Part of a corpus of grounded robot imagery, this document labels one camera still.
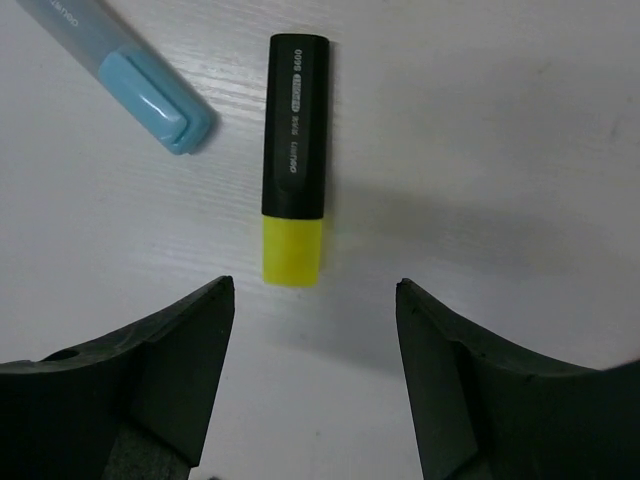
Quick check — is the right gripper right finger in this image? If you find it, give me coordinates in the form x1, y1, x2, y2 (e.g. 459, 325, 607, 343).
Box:
396, 279, 639, 479

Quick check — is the clear blue highlighter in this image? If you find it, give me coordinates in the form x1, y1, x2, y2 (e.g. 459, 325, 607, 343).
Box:
18, 0, 217, 155

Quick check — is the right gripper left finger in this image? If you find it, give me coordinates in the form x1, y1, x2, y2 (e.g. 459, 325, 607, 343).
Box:
1, 276, 235, 479

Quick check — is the black yellow highlighter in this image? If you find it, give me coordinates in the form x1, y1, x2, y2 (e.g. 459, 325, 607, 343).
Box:
261, 33, 330, 287

